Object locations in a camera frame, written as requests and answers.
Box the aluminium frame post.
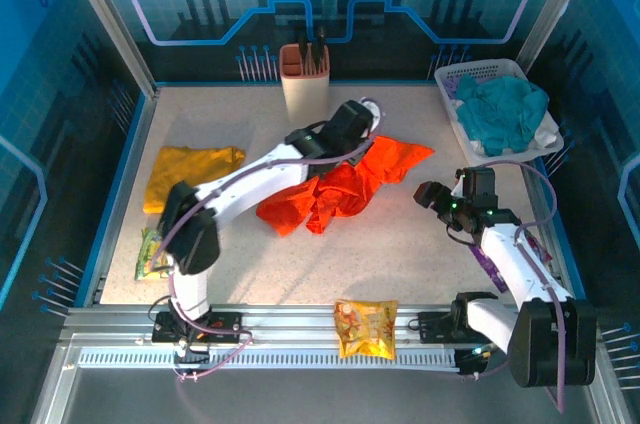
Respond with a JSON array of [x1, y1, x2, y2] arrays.
[[54, 0, 162, 98], [514, 0, 604, 80]]

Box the yellow folded t-shirt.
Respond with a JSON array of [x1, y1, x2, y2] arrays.
[[142, 145, 246, 215]]

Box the black knife handle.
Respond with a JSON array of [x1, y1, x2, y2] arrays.
[[311, 26, 328, 73]]

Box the beige knife block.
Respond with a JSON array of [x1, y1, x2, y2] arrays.
[[278, 42, 331, 125]]

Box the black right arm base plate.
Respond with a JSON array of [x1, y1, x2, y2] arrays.
[[417, 308, 501, 345]]

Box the black connector box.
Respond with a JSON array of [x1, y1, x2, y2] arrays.
[[172, 338, 211, 365], [454, 346, 494, 376]]

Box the teal t-shirt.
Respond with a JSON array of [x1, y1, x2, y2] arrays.
[[453, 72, 550, 158]]

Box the white plastic basket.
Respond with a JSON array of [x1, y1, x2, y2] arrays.
[[433, 57, 565, 169]]

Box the yellow orange snack bag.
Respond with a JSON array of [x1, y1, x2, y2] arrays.
[[333, 297, 400, 360]]

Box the green candy bag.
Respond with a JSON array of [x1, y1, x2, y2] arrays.
[[133, 226, 170, 281]]

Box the purple candy bag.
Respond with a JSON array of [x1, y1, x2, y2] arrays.
[[469, 233, 554, 295]]

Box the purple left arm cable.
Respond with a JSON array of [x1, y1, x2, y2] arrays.
[[149, 96, 386, 385]]

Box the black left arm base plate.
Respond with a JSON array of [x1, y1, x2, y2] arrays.
[[151, 311, 245, 345]]

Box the white slotted cable duct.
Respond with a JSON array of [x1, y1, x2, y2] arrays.
[[77, 347, 461, 371]]

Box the orange t-shirt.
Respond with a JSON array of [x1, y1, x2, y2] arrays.
[[255, 135, 436, 238]]

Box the aluminium frame rail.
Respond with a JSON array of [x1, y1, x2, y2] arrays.
[[59, 303, 604, 343]]

